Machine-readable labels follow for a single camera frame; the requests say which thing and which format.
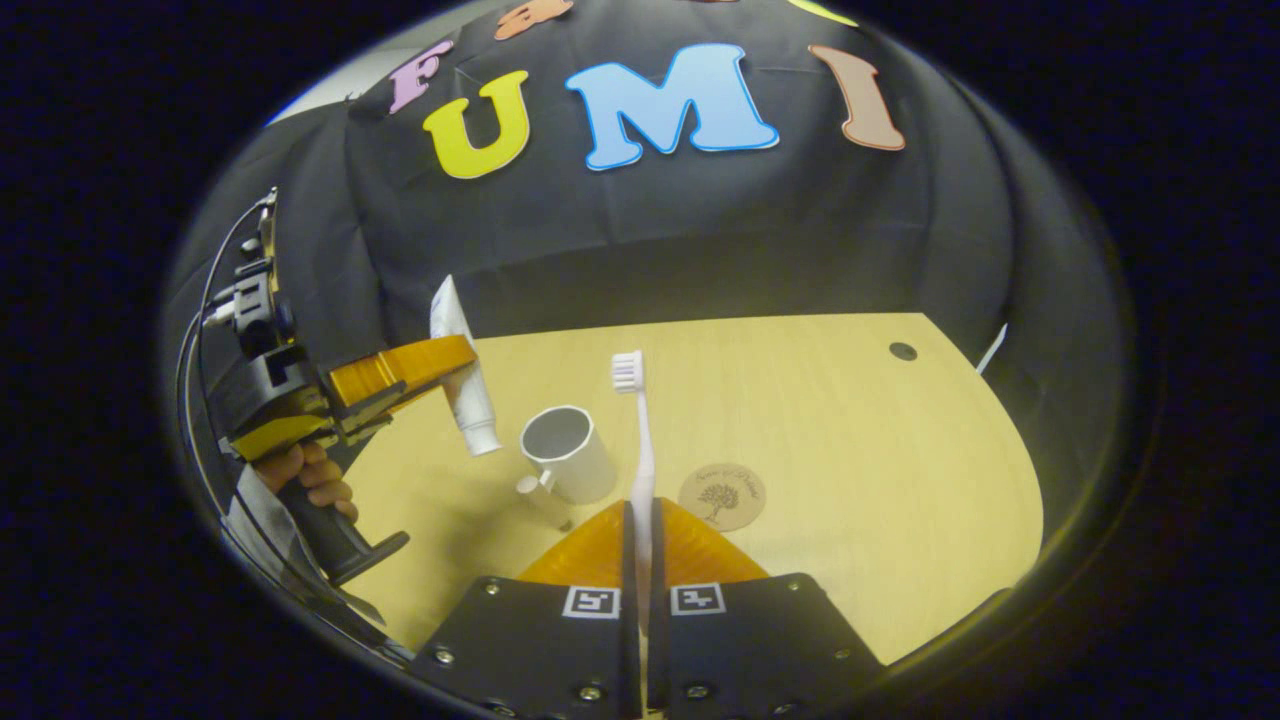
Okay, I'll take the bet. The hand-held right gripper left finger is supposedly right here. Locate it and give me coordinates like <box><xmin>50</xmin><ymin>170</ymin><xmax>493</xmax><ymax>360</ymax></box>
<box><xmin>410</xmin><ymin>498</ymin><xmax>641</xmax><ymax>720</ymax></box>

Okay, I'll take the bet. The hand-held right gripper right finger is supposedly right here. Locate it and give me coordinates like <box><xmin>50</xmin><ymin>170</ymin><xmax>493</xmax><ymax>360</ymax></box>
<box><xmin>646</xmin><ymin>496</ymin><xmax>887</xmax><ymax>717</ymax></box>

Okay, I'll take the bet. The white toothpaste tube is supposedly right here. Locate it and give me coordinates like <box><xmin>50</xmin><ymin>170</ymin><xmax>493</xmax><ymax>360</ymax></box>
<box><xmin>430</xmin><ymin>275</ymin><xmax>504</xmax><ymax>458</ymax></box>

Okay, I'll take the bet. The round wooden coaster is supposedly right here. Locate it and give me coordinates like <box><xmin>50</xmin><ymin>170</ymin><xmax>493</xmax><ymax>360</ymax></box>
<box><xmin>678</xmin><ymin>462</ymin><xmax>768</xmax><ymax>533</ymax></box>

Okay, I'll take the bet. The white cup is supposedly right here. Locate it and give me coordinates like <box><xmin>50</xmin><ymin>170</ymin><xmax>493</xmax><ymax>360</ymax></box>
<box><xmin>515</xmin><ymin>404</ymin><xmax>620</xmax><ymax>531</ymax></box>

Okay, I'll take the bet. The white toothbrush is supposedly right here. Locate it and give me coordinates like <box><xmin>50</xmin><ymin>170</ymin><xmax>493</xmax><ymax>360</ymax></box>
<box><xmin>611</xmin><ymin>350</ymin><xmax>661</xmax><ymax>641</ymax></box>

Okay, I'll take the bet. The black backdrop cloth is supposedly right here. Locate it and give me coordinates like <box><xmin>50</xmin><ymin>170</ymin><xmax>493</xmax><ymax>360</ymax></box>
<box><xmin>160</xmin><ymin>0</ymin><xmax>1139</xmax><ymax>561</ymax></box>

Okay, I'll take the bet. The black cable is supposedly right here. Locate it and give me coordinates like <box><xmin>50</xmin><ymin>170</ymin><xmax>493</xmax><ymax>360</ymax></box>
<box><xmin>176</xmin><ymin>195</ymin><xmax>276</xmax><ymax>521</ymax></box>

